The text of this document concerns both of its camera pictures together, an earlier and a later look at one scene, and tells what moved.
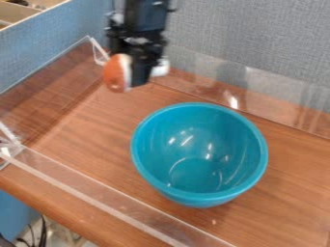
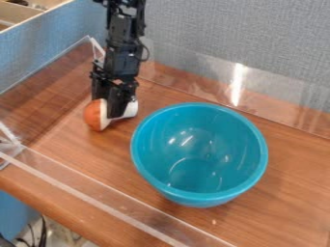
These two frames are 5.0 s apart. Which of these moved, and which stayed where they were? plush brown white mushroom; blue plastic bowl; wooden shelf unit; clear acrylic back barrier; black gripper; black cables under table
Moved: plush brown white mushroom; black gripper
Stayed: clear acrylic back barrier; blue plastic bowl; black cables under table; wooden shelf unit
